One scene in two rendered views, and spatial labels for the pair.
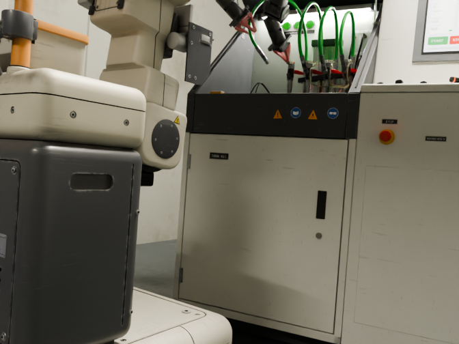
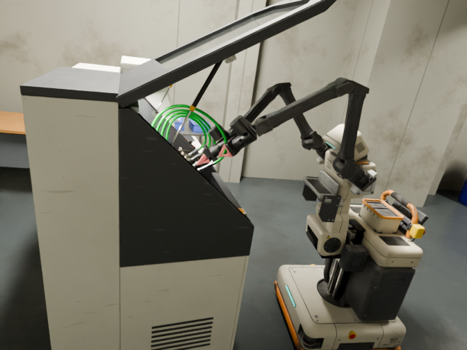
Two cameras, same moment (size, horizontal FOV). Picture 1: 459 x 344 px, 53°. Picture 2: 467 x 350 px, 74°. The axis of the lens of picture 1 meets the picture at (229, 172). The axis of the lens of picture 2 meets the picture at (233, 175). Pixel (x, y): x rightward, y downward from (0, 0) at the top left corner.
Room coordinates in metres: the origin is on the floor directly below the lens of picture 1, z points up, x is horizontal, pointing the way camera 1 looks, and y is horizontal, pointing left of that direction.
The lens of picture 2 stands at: (2.88, 0.94, 1.67)
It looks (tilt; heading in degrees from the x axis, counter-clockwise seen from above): 21 degrees down; 223
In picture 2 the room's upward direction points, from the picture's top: 8 degrees clockwise
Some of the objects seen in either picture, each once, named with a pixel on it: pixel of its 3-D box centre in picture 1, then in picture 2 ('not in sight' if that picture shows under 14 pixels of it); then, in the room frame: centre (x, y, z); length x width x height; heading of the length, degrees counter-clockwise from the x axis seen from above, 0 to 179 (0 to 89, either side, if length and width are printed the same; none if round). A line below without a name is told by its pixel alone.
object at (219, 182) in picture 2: (266, 115); (226, 205); (1.75, -0.12, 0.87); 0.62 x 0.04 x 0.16; 64
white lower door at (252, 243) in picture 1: (255, 225); not in sight; (1.74, -0.12, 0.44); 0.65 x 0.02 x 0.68; 64
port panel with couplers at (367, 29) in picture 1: (361, 56); not in sight; (2.09, -0.56, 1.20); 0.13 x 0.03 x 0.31; 64
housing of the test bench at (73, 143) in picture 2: not in sight; (96, 200); (2.22, -0.75, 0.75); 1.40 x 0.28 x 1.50; 64
